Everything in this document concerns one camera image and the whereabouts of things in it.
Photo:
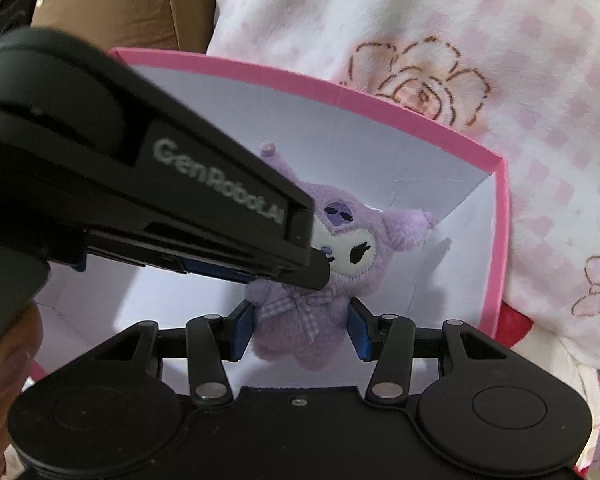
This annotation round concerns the pink cardboard box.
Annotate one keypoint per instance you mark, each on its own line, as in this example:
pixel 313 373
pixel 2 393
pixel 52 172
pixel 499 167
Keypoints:
pixel 380 135

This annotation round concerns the brown cushion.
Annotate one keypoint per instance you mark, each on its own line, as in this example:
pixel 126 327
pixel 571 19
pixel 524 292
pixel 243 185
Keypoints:
pixel 130 5

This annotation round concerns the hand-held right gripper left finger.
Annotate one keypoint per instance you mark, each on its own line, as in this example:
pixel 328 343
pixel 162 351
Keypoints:
pixel 241 335

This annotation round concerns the purple plush toy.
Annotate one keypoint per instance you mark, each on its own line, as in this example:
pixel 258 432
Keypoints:
pixel 300 337

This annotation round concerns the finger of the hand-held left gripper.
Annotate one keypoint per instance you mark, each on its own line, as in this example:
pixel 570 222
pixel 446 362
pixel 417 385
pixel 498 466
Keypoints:
pixel 300 267

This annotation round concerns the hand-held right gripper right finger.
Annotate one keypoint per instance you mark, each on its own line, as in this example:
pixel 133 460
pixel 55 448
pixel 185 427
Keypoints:
pixel 360 332

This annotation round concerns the pink checkered pillow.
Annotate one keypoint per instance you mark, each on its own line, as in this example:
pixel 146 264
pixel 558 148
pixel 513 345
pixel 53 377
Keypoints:
pixel 480 25

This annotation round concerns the person's left hand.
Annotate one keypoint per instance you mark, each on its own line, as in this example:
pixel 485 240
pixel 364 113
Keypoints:
pixel 7 355

